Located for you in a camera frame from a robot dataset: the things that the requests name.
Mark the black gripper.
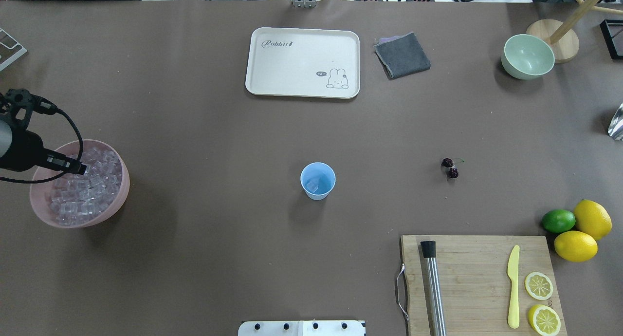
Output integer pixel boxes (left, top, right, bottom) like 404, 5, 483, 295
0, 130, 88, 175

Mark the ice cube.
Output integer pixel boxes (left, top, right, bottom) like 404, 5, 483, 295
305, 178, 320, 194

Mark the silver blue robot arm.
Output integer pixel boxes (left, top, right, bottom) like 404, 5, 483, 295
0, 121, 87, 175

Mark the pile of ice cubes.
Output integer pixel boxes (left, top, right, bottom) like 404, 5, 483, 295
49, 147, 123, 227

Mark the blue plastic cup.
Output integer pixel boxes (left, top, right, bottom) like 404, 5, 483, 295
300, 162, 336, 201

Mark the steel ice scoop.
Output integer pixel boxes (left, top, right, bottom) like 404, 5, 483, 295
607, 104, 623, 141

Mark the pink bowl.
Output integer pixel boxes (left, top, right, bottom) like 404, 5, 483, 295
30, 139, 130, 228

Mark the grey device at edge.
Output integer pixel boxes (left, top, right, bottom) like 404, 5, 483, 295
0, 28, 28, 71

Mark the cream rabbit tray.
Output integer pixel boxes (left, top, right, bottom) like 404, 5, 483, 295
245, 27, 360, 99

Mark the grey folded cloth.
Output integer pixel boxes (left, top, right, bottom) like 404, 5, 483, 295
374, 32, 431, 79

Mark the steel muddler black tip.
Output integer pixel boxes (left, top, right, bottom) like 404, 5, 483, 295
420, 241, 447, 336

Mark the dark cherry pair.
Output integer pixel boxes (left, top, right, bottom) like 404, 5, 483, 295
440, 158, 465, 179

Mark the bamboo cutting board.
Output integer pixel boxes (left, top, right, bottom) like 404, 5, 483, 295
401, 235, 567, 336

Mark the yellow plastic knife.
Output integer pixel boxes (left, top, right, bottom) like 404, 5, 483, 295
507, 245, 520, 329

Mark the mint green bowl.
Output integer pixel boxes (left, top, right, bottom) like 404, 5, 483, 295
501, 34, 555, 79

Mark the upper lemon half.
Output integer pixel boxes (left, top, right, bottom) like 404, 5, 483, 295
524, 271, 554, 300

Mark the lemon half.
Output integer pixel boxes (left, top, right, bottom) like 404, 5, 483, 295
528, 304, 562, 336
524, 271, 554, 300

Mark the green lime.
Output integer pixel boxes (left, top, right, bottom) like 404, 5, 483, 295
541, 209, 576, 234

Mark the lower lemon half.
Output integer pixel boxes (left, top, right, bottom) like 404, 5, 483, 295
528, 304, 562, 336

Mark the wooden mug tree stand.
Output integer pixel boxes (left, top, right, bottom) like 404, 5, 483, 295
526, 0, 622, 64

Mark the lower yellow lemon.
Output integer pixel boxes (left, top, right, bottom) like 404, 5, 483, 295
554, 230, 598, 262

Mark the yellow lemon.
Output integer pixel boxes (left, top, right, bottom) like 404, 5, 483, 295
554, 230, 598, 262
573, 199, 613, 241

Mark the upper yellow lemon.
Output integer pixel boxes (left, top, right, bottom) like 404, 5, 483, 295
573, 199, 613, 241

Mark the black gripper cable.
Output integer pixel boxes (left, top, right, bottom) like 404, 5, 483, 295
0, 96, 85, 184

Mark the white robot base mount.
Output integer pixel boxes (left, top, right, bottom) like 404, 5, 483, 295
238, 320, 366, 336

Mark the black frame object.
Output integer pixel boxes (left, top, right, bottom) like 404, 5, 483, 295
599, 19, 623, 59

